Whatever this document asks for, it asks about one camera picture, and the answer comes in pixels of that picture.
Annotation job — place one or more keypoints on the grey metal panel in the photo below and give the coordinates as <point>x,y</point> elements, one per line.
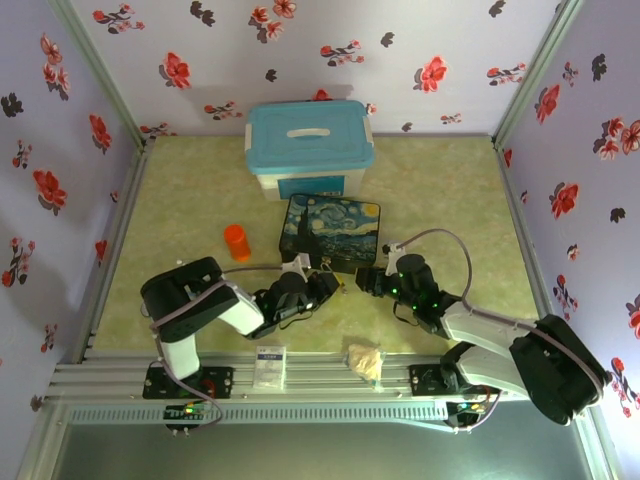
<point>320,452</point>

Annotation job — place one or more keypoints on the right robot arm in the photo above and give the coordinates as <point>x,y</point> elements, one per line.
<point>540,355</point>

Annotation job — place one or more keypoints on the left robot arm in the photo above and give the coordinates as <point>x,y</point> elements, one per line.
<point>185,300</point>

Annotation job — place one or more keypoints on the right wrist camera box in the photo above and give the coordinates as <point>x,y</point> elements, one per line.
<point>393,249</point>

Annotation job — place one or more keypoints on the orange plastic cylinder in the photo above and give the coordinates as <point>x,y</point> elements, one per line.
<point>237,243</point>

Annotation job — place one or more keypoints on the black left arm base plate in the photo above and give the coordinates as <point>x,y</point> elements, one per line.
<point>220,382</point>

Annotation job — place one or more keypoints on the white paper packet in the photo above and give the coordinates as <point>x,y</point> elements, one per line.
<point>270,367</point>

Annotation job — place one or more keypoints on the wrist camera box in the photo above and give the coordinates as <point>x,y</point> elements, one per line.
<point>393,249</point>
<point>296,264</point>

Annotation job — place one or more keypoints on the aluminium table edge rail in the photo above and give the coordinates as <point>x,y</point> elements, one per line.
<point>320,377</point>

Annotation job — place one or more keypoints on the aluminium side rail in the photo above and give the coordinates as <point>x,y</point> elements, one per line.
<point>525,235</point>
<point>127,210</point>

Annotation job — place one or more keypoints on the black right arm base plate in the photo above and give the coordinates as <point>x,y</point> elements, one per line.
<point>425,380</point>

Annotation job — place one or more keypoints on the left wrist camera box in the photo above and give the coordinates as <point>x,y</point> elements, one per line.
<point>296,264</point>

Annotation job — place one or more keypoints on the starry night tin box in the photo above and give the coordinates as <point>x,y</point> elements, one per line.
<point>332,227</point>

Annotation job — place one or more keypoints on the blue-lidded plastic storage box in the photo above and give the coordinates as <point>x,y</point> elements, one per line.
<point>307,137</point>

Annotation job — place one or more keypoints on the aluminium frame post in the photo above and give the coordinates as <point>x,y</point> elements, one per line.
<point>97,70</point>
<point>537,70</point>

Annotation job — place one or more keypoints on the clear bag with beige contents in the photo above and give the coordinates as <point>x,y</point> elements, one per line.
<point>366,361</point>

